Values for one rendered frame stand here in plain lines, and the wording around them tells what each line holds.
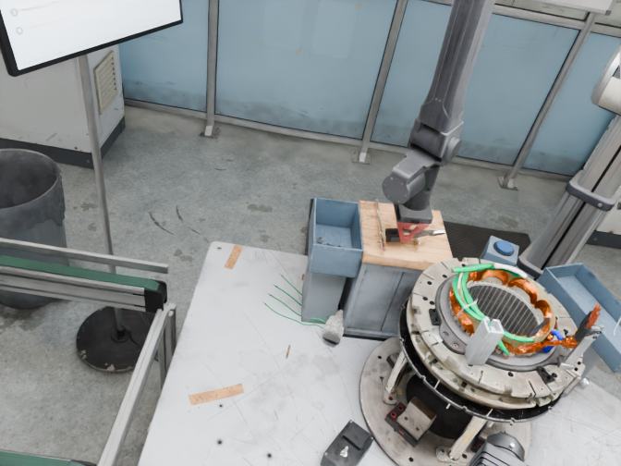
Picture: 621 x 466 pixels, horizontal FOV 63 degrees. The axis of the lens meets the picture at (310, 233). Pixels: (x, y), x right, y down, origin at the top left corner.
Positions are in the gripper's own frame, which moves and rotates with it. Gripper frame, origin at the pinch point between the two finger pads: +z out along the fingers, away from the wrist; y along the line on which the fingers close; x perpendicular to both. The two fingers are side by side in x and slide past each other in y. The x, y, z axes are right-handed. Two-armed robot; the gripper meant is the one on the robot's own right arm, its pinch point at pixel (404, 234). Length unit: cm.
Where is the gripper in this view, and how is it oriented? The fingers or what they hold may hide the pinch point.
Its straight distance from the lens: 111.5
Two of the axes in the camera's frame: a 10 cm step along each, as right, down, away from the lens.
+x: 10.0, 0.7, 0.6
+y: 0.0, 6.8, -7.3
